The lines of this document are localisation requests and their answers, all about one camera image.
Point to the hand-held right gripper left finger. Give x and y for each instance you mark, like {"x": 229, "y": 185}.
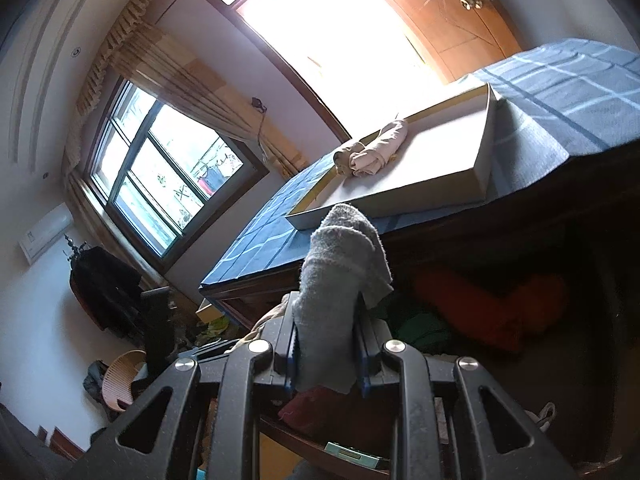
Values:
{"x": 291, "y": 370}

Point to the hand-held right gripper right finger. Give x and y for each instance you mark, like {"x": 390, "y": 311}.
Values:
{"x": 364, "y": 375}

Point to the dark red underwear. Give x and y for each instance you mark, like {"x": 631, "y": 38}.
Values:
{"x": 320, "y": 410}

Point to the dark wooden drawer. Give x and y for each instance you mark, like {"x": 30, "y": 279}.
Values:
{"x": 287, "y": 431}

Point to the green and navy underwear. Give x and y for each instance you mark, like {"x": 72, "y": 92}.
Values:
{"x": 420, "y": 332}

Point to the grey underwear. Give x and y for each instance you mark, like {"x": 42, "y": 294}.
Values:
{"x": 335, "y": 285}

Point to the bright red sock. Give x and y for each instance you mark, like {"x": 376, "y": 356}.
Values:
{"x": 490, "y": 305}

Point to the shallow cardboard tray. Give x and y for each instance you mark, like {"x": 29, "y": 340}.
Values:
{"x": 425, "y": 170}

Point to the beige underwear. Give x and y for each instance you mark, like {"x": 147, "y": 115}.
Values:
{"x": 375, "y": 150}

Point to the teal box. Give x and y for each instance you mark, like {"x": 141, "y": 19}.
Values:
{"x": 355, "y": 455}

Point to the yellow green cloth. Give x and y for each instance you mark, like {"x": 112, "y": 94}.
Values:
{"x": 220, "y": 329}

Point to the black chair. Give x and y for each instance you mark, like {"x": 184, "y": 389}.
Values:
{"x": 155, "y": 325}

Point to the dark wooden desk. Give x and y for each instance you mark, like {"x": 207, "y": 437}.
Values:
{"x": 450, "y": 230}

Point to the wicker basket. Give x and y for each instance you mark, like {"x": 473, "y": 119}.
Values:
{"x": 120, "y": 375}

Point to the white cloth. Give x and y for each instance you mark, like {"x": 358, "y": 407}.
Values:
{"x": 546, "y": 414}

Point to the dark clothes on rack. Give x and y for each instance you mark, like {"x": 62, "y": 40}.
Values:
{"x": 105, "y": 285}

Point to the dark framed window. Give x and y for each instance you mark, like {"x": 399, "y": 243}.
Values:
{"x": 165, "y": 170}

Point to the dark curtain tieback hook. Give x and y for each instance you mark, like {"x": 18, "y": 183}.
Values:
{"x": 258, "y": 105}

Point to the white air conditioner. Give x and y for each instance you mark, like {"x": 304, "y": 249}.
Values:
{"x": 45, "y": 230}

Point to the golden patterned curtain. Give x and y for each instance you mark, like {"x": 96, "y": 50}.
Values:
{"x": 190, "y": 80}

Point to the blue checkered tablecloth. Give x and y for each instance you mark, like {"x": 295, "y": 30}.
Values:
{"x": 550, "y": 90}

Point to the orange wooden door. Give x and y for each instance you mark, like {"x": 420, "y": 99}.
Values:
{"x": 440, "y": 20}

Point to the brass door knob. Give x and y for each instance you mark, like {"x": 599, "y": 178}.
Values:
{"x": 470, "y": 1}

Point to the golden pleated curtain valance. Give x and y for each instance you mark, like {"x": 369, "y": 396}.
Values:
{"x": 132, "y": 15}

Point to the dark wooden door frame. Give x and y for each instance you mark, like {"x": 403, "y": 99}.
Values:
{"x": 301, "y": 85}

